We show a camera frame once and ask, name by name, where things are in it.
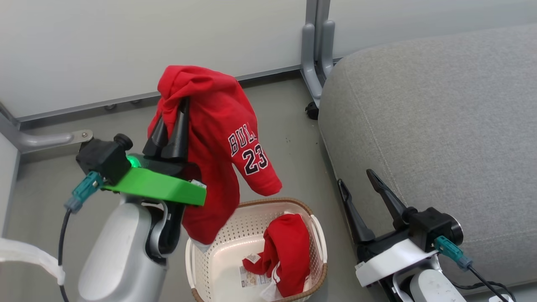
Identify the grey partition post with foot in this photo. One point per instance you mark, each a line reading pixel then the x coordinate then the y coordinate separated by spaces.
pixel 312 46

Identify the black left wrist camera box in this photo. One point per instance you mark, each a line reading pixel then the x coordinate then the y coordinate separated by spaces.
pixel 102 157

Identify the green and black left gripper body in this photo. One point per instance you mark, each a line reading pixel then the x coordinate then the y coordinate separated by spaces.
pixel 155 184

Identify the red shorts with white stripe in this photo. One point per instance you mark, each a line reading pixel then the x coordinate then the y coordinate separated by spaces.
pixel 289 247

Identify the grey fabric sofa seat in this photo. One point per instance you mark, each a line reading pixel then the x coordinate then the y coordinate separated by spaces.
pixel 440 126

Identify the grey partition base rail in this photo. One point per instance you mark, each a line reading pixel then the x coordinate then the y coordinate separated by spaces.
pixel 63 113

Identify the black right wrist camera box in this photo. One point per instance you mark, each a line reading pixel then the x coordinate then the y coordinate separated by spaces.
pixel 432 224

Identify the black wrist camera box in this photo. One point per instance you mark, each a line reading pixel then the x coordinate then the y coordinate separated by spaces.
pixel 102 157
pixel 432 224

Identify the grey metal floor bracket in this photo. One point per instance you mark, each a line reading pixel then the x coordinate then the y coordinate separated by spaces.
pixel 46 139

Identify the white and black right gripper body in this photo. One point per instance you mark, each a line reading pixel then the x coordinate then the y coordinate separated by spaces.
pixel 390 256

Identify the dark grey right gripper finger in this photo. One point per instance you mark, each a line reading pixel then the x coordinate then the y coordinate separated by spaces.
pixel 392 201
pixel 355 218

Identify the red Bulls 23 jersey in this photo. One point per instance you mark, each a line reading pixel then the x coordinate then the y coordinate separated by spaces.
pixel 218 126

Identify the cream perforated laundry basket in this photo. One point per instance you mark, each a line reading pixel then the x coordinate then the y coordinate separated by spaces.
pixel 226 251

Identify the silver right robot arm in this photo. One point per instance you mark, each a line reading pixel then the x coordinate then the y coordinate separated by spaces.
pixel 432 289

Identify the printed paper label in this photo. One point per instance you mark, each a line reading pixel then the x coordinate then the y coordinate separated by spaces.
pixel 254 277

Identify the black caster wheel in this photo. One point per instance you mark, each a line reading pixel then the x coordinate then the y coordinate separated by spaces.
pixel 311 111

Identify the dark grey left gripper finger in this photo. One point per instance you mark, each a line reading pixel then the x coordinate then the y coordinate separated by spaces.
pixel 179 138
pixel 157 138

